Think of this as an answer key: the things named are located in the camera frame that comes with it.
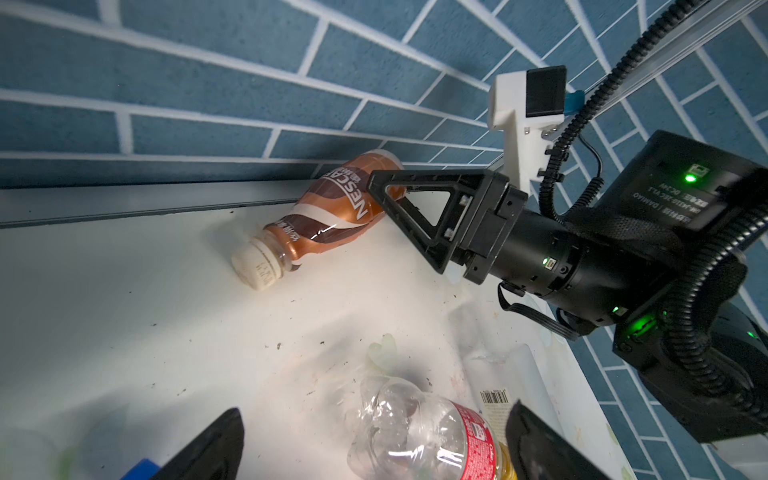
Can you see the frosted tall clear bottle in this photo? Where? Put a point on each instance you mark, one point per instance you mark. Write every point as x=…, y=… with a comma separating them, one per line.
x=498, y=379

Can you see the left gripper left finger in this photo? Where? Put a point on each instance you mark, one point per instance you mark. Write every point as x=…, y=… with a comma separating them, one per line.
x=215, y=454

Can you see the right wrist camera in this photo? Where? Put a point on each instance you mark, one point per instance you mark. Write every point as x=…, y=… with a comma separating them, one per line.
x=522, y=105

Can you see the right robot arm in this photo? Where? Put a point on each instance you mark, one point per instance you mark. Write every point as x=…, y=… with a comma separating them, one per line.
x=659, y=257

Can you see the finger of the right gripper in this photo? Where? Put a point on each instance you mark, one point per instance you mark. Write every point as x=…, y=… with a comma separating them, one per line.
x=427, y=206

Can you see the brown Nescafe coffee bottle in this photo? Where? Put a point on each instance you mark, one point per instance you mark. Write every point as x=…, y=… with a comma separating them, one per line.
x=334, y=211

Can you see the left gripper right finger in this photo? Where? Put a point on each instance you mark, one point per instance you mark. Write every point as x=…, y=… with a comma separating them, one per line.
x=538, y=452

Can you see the clear bottle red label yellow cap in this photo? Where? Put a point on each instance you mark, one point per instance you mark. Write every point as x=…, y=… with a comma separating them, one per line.
x=406, y=433

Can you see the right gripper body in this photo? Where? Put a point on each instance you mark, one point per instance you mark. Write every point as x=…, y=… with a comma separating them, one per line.
x=590, y=283

